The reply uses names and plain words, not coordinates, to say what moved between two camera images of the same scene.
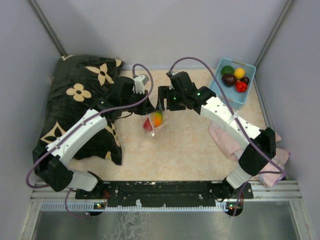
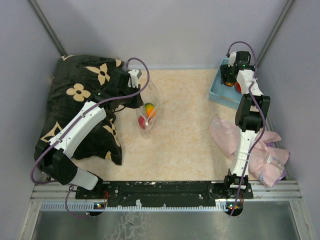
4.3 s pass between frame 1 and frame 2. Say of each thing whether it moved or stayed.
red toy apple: moved
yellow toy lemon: moved
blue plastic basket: stayed
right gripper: moved
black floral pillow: stayed
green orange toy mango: moved
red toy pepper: stayed
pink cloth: stayed
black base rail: stayed
